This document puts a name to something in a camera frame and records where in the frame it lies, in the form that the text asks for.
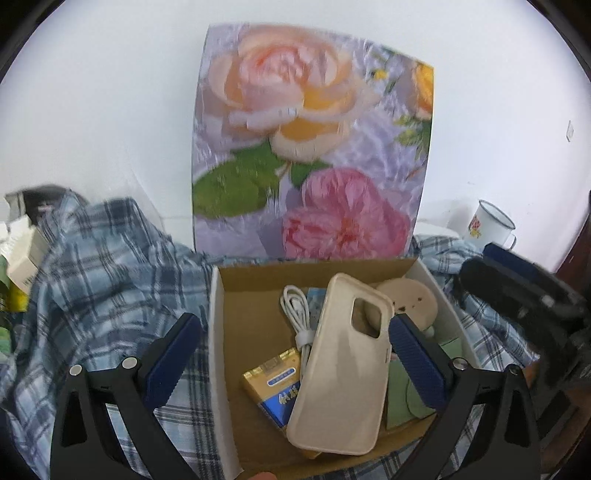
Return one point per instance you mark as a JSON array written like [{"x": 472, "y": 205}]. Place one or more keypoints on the blue tissue packet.
[{"x": 318, "y": 302}]

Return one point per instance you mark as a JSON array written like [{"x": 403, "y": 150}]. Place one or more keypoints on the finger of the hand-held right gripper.
[
  {"x": 508, "y": 256},
  {"x": 508, "y": 290}
]

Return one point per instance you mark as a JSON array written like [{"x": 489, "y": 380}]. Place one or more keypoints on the small white carton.
[{"x": 27, "y": 258}]

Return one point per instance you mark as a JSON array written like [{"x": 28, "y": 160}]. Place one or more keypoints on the white enamel mug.
[{"x": 489, "y": 226}]

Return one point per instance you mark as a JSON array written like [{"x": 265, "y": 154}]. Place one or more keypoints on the beige round smiley pad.
[{"x": 411, "y": 300}]

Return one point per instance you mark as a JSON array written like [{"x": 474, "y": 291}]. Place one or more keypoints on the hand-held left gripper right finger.
[{"x": 415, "y": 364}]

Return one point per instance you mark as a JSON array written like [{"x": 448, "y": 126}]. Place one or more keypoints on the floral rose poster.
[{"x": 323, "y": 138}]

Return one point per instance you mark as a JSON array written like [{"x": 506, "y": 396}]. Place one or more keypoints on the yellow blue cigarette pack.
[{"x": 272, "y": 383}]

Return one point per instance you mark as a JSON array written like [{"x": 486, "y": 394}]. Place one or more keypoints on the dark grey pouch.
[{"x": 46, "y": 196}]

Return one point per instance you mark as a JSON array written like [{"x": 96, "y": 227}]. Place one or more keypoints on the cardboard box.
[{"x": 249, "y": 332}]

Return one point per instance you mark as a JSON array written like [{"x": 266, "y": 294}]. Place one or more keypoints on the blue plaid cloth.
[{"x": 106, "y": 277}]

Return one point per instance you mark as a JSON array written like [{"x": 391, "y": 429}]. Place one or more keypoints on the beige phone case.
[{"x": 337, "y": 369}]

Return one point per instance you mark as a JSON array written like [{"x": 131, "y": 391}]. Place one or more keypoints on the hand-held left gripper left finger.
[{"x": 171, "y": 360}]

